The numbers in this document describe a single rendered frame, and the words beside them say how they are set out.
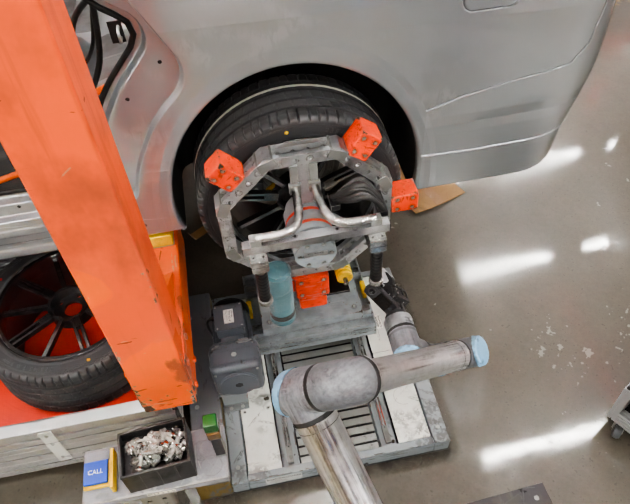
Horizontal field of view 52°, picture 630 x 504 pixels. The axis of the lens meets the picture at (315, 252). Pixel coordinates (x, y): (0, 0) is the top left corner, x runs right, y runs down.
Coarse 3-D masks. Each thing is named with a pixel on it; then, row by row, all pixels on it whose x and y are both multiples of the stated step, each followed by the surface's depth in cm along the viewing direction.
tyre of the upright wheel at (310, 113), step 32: (256, 96) 190; (288, 96) 187; (320, 96) 188; (352, 96) 197; (224, 128) 190; (256, 128) 181; (288, 128) 182; (320, 128) 184; (384, 128) 206; (384, 160) 198; (288, 256) 224
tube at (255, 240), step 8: (296, 168) 182; (296, 176) 184; (288, 184) 186; (296, 184) 186; (296, 192) 185; (296, 200) 183; (296, 208) 181; (296, 216) 179; (296, 224) 177; (264, 232) 175; (272, 232) 175; (280, 232) 175; (288, 232) 175; (256, 240) 174; (264, 240) 175; (272, 240) 176
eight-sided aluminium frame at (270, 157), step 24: (288, 144) 182; (312, 144) 183; (336, 144) 181; (264, 168) 180; (360, 168) 188; (384, 168) 195; (240, 192) 187; (384, 192) 198; (216, 216) 191; (384, 216) 205; (360, 240) 213; (288, 264) 220; (336, 264) 219
